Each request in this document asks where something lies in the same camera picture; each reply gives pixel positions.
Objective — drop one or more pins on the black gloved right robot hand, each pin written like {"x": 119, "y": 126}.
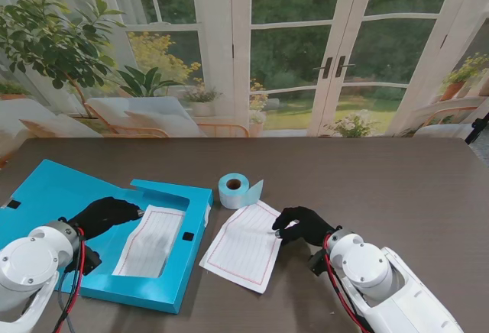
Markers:
{"x": 309, "y": 226}

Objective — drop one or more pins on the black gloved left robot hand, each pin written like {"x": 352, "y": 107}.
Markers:
{"x": 103, "y": 214}

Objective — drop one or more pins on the blue file box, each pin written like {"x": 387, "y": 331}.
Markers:
{"x": 57, "y": 195}

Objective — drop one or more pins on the red lined paper sheet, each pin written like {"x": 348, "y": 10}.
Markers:
{"x": 153, "y": 241}
{"x": 244, "y": 249}

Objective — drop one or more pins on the light blue label roll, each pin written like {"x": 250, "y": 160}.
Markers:
{"x": 233, "y": 191}

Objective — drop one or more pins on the white peeled label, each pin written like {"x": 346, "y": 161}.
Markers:
{"x": 207, "y": 214}

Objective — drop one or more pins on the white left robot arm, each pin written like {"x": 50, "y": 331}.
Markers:
{"x": 30, "y": 268}

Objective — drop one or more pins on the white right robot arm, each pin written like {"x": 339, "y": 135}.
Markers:
{"x": 382, "y": 279}

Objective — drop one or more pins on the black velcro patch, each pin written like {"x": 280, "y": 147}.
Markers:
{"x": 14, "y": 204}
{"x": 187, "y": 236}

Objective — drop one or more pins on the garden window backdrop banner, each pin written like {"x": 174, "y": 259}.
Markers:
{"x": 290, "y": 62}

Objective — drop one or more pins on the black backdrop stand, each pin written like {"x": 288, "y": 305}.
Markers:
{"x": 477, "y": 128}

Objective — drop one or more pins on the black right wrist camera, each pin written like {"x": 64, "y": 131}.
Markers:
{"x": 317, "y": 264}

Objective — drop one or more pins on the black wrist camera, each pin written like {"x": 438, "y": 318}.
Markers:
{"x": 317, "y": 264}
{"x": 91, "y": 261}

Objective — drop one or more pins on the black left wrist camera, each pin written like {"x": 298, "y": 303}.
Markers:
{"x": 91, "y": 261}

